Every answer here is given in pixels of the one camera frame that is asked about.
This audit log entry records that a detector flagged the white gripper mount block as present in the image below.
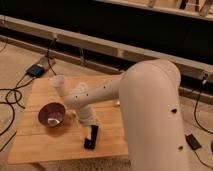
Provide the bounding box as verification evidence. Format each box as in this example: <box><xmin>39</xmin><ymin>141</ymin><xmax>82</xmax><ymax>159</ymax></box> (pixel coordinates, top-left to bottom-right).
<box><xmin>79</xmin><ymin>115</ymin><xmax>99</xmax><ymax>150</ymax></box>

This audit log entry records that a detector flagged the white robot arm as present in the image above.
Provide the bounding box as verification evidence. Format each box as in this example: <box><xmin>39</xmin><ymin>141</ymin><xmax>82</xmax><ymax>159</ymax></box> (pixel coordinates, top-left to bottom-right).
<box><xmin>64</xmin><ymin>59</ymin><xmax>190</xmax><ymax>171</ymax></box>

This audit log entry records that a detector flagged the dark purple bowl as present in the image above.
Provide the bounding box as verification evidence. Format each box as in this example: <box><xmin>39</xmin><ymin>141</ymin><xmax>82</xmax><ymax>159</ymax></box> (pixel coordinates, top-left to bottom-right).
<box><xmin>38</xmin><ymin>102</ymin><xmax>65</xmax><ymax>127</ymax></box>

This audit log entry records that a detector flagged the wooden board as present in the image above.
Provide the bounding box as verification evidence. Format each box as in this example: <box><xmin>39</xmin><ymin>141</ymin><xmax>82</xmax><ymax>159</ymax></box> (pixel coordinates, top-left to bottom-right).
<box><xmin>7</xmin><ymin>78</ymin><xmax>128</xmax><ymax>164</ymax></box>

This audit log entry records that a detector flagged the clear plastic cup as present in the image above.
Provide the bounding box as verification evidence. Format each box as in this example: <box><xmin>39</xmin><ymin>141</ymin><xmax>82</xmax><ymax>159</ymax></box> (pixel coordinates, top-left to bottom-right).
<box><xmin>51</xmin><ymin>75</ymin><xmax>68</xmax><ymax>97</ymax></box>

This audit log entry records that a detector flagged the black power adapter box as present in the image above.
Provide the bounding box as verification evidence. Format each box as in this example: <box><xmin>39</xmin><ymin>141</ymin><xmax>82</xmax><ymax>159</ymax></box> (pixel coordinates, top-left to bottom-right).
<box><xmin>26</xmin><ymin>64</ymin><xmax>45</xmax><ymax>78</ymax></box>

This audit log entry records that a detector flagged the small black box right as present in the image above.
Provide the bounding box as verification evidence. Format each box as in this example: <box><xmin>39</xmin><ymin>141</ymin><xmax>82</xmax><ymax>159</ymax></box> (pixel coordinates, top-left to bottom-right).
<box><xmin>186</xmin><ymin>134</ymin><xmax>201</xmax><ymax>150</ymax></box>

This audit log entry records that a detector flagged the black cable bundle left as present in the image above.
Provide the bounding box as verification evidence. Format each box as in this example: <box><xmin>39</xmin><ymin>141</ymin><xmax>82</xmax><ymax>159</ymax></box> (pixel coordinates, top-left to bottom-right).
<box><xmin>0</xmin><ymin>38</ymin><xmax>58</xmax><ymax>153</ymax></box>

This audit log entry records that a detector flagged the black cable right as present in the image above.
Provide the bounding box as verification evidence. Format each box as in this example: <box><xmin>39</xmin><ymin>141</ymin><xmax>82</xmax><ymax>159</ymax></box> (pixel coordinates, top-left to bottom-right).
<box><xmin>193</xmin><ymin>78</ymin><xmax>213</xmax><ymax>136</ymax></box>

